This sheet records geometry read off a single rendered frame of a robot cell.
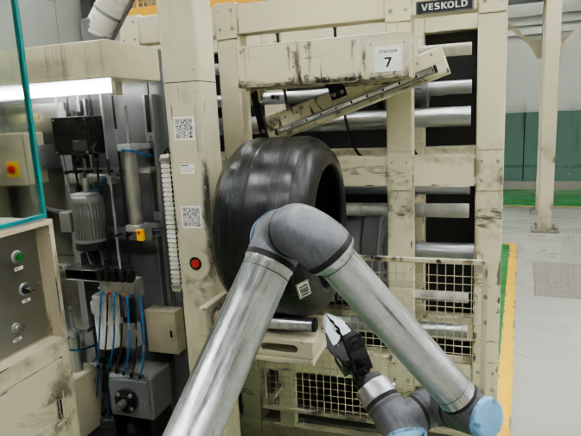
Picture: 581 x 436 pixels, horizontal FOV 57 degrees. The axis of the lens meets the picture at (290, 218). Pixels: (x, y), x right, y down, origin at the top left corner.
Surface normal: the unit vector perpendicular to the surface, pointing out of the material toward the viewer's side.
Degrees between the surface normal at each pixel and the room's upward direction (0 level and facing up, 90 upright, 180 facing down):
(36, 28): 90
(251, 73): 90
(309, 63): 90
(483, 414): 78
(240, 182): 52
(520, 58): 90
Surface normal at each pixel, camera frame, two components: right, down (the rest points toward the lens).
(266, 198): -0.31, -0.27
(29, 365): 0.95, 0.02
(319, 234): -0.01, -0.39
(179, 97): -0.32, 0.19
